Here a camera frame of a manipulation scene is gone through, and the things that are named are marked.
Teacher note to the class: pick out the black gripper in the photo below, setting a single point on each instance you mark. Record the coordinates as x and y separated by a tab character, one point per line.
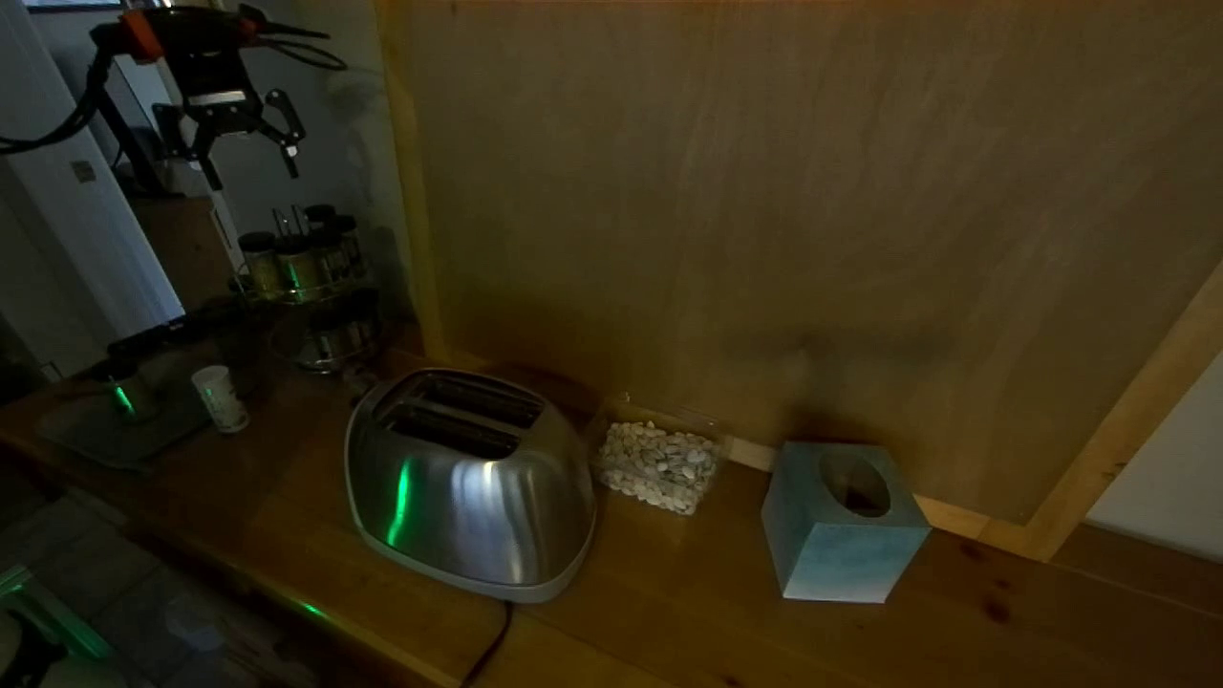
206	60

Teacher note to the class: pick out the white capped spice bottle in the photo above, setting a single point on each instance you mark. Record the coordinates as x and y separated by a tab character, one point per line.
218	398

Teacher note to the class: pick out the black capped spice jar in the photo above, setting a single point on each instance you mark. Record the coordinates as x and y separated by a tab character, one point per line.
260	269
342	254

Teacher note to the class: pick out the dark grey table mat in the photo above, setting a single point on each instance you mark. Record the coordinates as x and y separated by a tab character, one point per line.
140	440

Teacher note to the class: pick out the stainless steel toaster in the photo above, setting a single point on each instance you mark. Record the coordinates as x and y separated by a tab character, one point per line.
471	497

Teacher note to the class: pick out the blue cube tissue box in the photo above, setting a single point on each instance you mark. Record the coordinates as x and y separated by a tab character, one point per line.
842	538

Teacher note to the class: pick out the green lit aluminium base frame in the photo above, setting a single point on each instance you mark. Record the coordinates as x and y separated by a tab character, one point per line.
49	623

